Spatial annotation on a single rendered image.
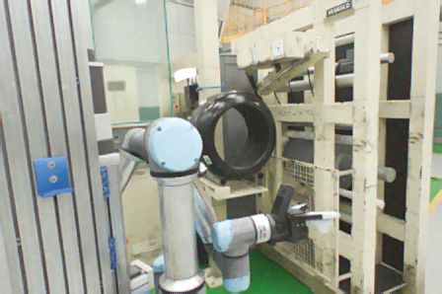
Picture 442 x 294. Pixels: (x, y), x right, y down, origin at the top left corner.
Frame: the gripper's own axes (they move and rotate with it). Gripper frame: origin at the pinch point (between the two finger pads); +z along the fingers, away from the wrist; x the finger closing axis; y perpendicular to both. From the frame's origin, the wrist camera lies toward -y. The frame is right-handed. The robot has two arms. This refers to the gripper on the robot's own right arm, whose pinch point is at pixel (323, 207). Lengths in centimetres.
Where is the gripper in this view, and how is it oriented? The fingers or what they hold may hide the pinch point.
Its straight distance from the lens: 100.0
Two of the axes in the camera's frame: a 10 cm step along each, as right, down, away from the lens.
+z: 9.3, -1.0, 3.5
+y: 0.9, 10.0, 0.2
